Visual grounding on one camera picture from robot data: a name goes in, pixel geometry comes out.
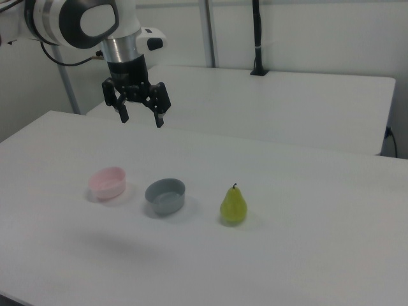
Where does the grey plastic bowl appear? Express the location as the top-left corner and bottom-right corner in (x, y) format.
(144, 177), (187, 215)

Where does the black wall cable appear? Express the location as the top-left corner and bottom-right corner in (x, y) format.
(384, 126), (399, 158)

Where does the pink plastic bowl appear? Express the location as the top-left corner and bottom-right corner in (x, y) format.
(88, 166), (128, 201)

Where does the white side table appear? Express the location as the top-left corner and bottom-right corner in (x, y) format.
(85, 64), (397, 157)

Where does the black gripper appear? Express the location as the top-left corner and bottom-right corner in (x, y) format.
(101, 54), (172, 129)

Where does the green pear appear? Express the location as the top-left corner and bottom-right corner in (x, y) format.
(219, 182), (249, 224)

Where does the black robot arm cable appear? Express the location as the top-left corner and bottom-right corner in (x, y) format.
(40, 41), (105, 68)

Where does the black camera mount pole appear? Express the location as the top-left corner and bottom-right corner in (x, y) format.
(249, 0), (270, 77)

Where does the grey metal frame post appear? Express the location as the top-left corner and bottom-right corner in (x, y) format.
(198, 0), (220, 68)
(54, 44), (81, 115)

